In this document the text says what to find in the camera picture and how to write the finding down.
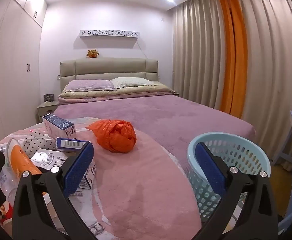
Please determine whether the beige nightstand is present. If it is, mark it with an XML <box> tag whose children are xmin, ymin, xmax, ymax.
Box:
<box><xmin>37</xmin><ymin>100</ymin><xmax>60</xmax><ymax>123</ymax></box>

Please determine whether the white printed flat carton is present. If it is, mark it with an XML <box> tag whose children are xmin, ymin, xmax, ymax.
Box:
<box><xmin>31</xmin><ymin>149</ymin><xmax>69</xmax><ymax>173</ymax></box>

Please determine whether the light blue plastic basket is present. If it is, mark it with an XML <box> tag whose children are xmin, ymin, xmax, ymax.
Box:
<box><xmin>187</xmin><ymin>132</ymin><xmax>271</xmax><ymax>218</ymax></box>

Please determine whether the blue white cardboard box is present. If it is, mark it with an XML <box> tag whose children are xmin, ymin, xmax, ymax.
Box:
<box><xmin>42</xmin><ymin>113</ymin><xmax>77</xmax><ymax>140</ymax></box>

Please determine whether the purple pillow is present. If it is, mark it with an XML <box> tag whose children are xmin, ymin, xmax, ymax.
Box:
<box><xmin>64</xmin><ymin>79</ymin><xmax>117</xmax><ymax>92</ymax></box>

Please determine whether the purple bedspread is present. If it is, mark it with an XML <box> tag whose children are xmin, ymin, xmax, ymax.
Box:
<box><xmin>54</xmin><ymin>96</ymin><xmax>257</xmax><ymax>177</ymax></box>

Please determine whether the beige curtain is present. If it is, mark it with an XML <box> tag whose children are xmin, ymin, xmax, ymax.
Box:
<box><xmin>172</xmin><ymin>0</ymin><xmax>292</xmax><ymax>162</ymax></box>

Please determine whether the orange plastic bag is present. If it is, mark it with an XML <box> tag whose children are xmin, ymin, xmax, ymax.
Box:
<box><xmin>86</xmin><ymin>119</ymin><xmax>137</xmax><ymax>153</ymax></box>

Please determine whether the folded beige quilt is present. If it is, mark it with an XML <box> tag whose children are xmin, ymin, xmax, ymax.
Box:
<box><xmin>58</xmin><ymin>84</ymin><xmax>176</xmax><ymax>103</ymax></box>

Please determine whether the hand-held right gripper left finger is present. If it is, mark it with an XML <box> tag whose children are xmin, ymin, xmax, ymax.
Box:
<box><xmin>12</xmin><ymin>141</ymin><xmax>104</xmax><ymax>240</ymax></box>

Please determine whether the beige bed headboard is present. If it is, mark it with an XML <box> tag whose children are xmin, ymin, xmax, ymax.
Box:
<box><xmin>59</xmin><ymin>57</ymin><xmax>159</xmax><ymax>98</ymax></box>

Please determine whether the clear plastic bottle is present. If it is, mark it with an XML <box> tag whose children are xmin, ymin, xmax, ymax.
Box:
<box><xmin>0</xmin><ymin>164</ymin><xmax>20</xmax><ymax>205</ymax></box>

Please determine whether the small blue barcode box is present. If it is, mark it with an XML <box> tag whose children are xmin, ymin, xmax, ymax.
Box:
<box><xmin>56</xmin><ymin>137</ymin><xmax>91</xmax><ymax>153</ymax></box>

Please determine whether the orange curtain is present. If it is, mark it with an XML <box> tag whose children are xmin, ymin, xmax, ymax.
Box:
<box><xmin>216</xmin><ymin>0</ymin><xmax>248</xmax><ymax>119</ymax></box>

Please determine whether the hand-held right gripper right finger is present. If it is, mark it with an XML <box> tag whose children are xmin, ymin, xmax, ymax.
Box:
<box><xmin>188</xmin><ymin>142</ymin><xmax>280</xmax><ymax>240</ymax></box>

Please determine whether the white wall shelf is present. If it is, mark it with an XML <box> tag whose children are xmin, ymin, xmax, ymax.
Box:
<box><xmin>80</xmin><ymin>29</ymin><xmax>140</xmax><ymax>41</ymax></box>

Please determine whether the white patterned pillow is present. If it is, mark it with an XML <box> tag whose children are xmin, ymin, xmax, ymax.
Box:
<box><xmin>110</xmin><ymin>77</ymin><xmax>159</xmax><ymax>88</ymax></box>

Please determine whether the small white blue box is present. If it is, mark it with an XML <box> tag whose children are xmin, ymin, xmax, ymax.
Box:
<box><xmin>78</xmin><ymin>159</ymin><xmax>96</xmax><ymax>189</ymax></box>

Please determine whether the orange white tube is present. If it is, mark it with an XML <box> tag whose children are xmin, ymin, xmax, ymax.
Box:
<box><xmin>7</xmin><ymin>139</ymin><xmax>43</xmax><ymax>178</ymax></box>

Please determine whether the red white printed packet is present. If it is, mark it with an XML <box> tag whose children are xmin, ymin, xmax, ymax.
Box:
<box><xmin>0</xmin><ymin>202</ymin><xmax>15</xmax><ymax>232</ymax></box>

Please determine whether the white dotted folded cloth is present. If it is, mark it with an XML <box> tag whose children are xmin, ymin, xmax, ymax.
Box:
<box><xmin>24</xmin><ymin>131</ymin><xmax>57</xmax><ymax>155</ymax></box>

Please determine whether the white wardrobe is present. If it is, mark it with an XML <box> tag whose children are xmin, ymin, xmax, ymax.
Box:
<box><xmin>0</xmin><ymin>0</ymin><xmax>48</xmax><ymax>155</ymax></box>

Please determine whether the pink elephant blanket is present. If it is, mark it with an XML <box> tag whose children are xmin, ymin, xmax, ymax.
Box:
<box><xmin>0</xmin><ymin>116</ymin><xmax>204</xmax><ymax>240</ymax></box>

